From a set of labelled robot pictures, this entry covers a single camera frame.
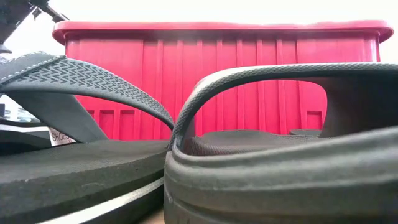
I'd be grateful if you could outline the red plastic bin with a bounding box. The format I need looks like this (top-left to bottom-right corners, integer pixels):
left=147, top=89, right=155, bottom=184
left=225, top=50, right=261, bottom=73
left=52, top=19, right=395, bottom=141

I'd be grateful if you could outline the black flip-flop dotted strap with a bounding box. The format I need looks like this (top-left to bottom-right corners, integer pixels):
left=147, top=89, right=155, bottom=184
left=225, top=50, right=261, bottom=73
left=162, top=62, right=398, bottom=224

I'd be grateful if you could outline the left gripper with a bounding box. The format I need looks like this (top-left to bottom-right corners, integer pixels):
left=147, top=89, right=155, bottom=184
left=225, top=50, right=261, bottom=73
left=0, top=0, right=70, bottom=45

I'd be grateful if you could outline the black banded slide sandal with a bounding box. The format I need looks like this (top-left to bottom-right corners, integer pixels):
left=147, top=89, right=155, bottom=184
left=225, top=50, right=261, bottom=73
left=0, top=116, right=52, bottom=157

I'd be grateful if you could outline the black flip-flop chevron strap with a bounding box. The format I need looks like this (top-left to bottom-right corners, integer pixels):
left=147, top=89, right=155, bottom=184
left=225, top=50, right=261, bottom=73
left=0, top=50, right=175, bottom=224

